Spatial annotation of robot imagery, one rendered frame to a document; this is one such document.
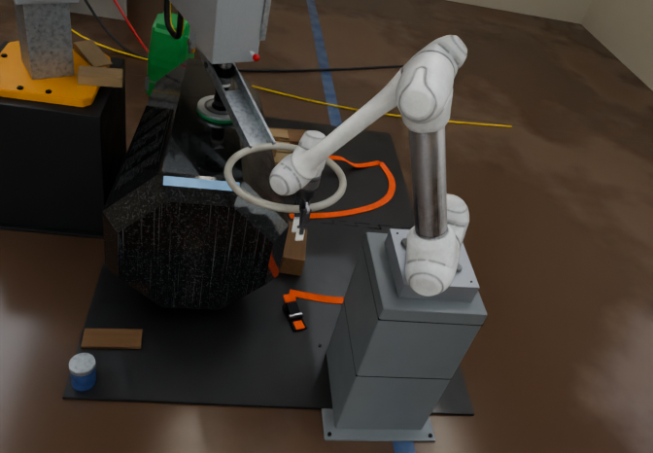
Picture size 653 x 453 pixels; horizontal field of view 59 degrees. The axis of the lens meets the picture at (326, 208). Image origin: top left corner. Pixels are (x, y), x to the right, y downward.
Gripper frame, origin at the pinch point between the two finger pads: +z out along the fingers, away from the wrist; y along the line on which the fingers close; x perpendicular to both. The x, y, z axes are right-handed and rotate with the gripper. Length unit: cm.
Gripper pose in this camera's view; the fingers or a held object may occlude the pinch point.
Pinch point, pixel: (298, 228)
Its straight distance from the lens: 220.3
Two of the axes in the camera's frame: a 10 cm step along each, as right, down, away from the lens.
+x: -9.4, 0.4, -3.4
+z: -1.7, 8.0, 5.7
